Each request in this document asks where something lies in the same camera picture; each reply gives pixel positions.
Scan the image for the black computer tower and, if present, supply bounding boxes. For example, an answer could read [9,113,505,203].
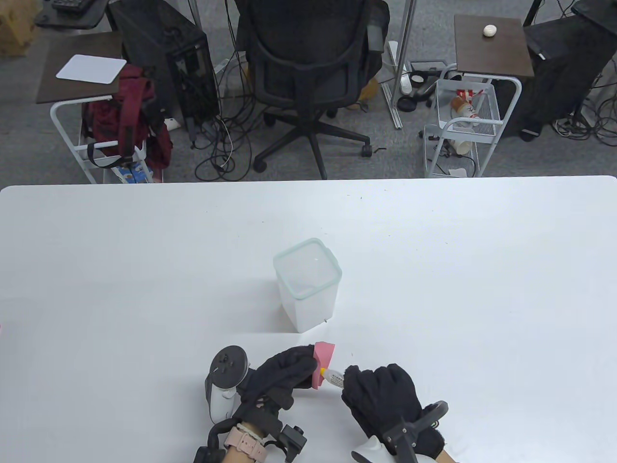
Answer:
[106,0,221,131]

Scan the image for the large black case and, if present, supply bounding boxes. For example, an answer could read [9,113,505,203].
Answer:
[492,0,617,141]

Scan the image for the pink card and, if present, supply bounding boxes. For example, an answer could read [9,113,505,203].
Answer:
[312,341,336,390]

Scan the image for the white rectangular pad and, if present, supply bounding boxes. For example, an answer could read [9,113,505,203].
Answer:
[56,54,127,85]

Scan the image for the brown top side table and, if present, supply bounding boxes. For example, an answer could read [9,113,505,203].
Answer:
[36,33,155,185]
[454,14,536,177]

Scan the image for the white wire basket cart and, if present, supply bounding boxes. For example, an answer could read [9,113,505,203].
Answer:
[424,77,502,178]

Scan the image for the orange and white paper cup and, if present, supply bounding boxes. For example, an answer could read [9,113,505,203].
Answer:
[451,95,480,121]

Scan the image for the black and white controller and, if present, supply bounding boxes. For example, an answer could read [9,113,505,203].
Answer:
[205,345,251,450]
[351,400,450,463]

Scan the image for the clear plastic container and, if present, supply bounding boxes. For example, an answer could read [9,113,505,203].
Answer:
[273,238,343,333]

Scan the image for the person's right hand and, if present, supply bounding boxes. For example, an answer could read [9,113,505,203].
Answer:
[341,364,447,459]

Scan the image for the black office chair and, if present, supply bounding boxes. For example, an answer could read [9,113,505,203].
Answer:
[235,0,391,180]

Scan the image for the pink wristwatch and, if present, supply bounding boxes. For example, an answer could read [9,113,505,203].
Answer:
[224,424,268,461]

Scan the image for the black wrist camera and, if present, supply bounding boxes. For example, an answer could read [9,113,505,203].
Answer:
[270,423,308,459]

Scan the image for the dark red backpack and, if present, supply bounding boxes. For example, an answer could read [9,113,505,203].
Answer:
[81,65,173,170]

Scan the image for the person's left hand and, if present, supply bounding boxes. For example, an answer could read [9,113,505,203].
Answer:
[236,344,320,425]

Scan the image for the blue snack box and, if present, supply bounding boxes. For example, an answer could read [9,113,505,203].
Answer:
[113,162,154,184]

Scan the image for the brown cardboard box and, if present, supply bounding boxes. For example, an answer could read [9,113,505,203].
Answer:
[0,10,39,57]

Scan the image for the person's left forearm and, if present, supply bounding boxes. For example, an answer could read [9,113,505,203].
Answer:
[219,446,257,463]

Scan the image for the tangle of black cables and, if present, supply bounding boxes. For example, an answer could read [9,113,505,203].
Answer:
[193,48,254,183]
[552,72,617,145]

